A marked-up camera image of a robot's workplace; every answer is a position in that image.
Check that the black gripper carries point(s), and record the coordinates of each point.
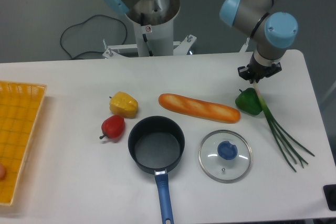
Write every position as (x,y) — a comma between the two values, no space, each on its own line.
(254,72)

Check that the black device table corner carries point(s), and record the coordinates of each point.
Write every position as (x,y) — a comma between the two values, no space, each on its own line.
(330,196)

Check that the green onion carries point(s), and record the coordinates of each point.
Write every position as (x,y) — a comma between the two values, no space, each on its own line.
(282,138)

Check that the yellow woven basket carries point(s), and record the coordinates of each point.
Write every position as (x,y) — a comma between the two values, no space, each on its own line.
(20,106)

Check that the peach object in basket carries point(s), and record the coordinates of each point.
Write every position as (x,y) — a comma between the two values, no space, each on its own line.
(2,171)

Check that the white metal base frame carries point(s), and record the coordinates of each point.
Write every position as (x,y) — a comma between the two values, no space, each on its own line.
(130,50)

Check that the baguette bread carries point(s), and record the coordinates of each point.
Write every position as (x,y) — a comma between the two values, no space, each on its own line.
(199,108)

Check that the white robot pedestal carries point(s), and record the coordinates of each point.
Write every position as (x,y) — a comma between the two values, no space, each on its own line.
(153,24)

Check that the dark saucepan blue handle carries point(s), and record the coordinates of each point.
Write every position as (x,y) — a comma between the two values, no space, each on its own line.
(156,144)

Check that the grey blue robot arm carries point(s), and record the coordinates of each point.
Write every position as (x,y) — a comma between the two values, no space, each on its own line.
(273,33)

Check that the yellow bell pepper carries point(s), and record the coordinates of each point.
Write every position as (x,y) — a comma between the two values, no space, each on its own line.
(124,105)

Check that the green bell pepper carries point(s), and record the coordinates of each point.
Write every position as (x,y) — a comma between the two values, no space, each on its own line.
(248,102)

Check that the red bell pepper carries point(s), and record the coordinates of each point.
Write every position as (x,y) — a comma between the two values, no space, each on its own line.
(113,127)

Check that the glass lid blue knob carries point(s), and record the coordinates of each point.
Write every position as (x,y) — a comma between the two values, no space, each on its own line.
(225,156)

